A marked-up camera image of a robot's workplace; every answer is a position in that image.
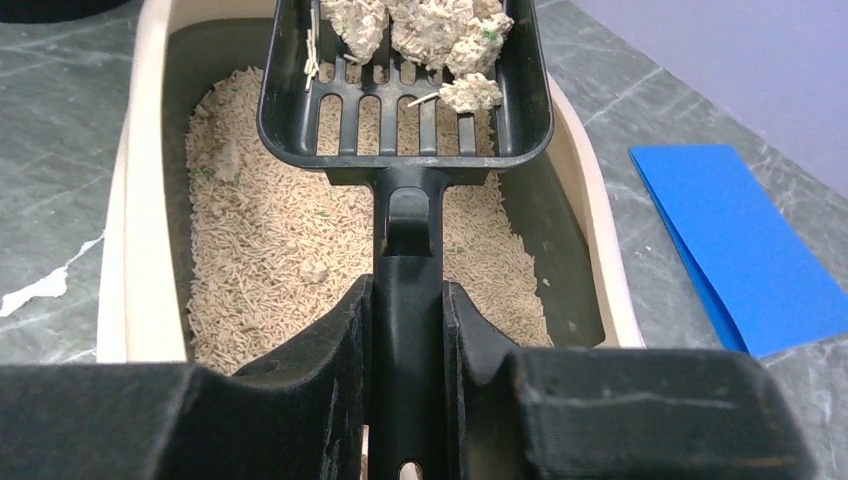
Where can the black litter scoop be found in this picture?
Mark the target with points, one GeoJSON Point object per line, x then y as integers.
{"type": "Point", "coordinates": [350, 132]}

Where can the beige litter box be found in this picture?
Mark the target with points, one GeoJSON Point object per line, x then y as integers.
{"type": "Point", "coordinates": [181, 48]}

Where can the sand litter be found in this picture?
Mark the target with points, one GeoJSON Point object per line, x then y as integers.
{"type": "Point", "coordinates": [274, 247]}

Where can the litter clump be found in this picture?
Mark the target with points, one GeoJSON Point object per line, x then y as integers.
{"type": "Point", "coordinates": [463, 37]}

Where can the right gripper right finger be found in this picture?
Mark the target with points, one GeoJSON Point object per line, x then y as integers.
{"type": "Point", "coordinates": [610, 413]}

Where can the white debris scrap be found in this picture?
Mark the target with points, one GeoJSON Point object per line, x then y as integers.
{"type": "Point", "coordinates": [53, 285]}

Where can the blue flat pad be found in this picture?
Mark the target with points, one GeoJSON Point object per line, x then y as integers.
{"type": "Point", "coordinates": [762, 288]}

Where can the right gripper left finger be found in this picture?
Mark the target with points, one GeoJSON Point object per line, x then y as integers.
{"type": "Point", "coordinates": [294, 413]}

